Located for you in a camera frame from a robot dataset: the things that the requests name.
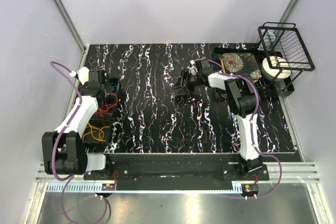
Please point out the white round bowl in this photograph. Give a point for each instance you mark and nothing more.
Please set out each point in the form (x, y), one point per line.
(277, 69)

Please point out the black wire dish rack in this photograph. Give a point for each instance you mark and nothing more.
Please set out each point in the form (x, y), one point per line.
(290, 46)

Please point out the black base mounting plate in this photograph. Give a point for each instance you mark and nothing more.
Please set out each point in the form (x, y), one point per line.
(155, 176)

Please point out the floral patterned box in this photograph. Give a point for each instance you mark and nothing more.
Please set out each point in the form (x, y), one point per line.
(241, 63)

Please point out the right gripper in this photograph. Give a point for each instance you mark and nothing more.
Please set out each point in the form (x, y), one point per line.
(187, 91)

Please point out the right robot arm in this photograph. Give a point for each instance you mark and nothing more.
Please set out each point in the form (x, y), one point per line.
(243, 101)

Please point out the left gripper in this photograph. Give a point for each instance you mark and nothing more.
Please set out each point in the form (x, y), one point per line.
(107, 87)

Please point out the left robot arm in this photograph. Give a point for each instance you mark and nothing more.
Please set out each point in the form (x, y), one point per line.
(63, 150)

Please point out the black three-compartment tray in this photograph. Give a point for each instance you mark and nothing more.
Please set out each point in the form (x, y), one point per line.
(99, 130)

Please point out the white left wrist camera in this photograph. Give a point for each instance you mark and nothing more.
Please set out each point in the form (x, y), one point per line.
(82, 75)

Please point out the glass cup in rack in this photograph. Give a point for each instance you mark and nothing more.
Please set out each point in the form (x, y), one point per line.
(269, 39)

